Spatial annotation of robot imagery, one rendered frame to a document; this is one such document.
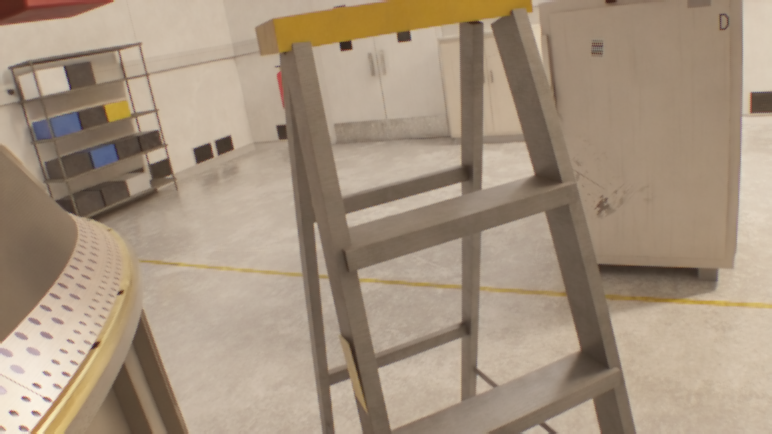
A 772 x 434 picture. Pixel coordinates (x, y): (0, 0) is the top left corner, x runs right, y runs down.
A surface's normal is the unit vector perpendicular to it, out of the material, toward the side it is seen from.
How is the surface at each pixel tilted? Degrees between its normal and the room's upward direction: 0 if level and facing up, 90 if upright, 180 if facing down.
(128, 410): 90
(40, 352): 43
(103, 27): 90
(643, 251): 90
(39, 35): 90
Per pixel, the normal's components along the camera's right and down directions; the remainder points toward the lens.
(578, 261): -0.90, 0.31
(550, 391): -0.16, -0.93
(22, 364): 0.56, -0.81
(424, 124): -0.44, 0.36
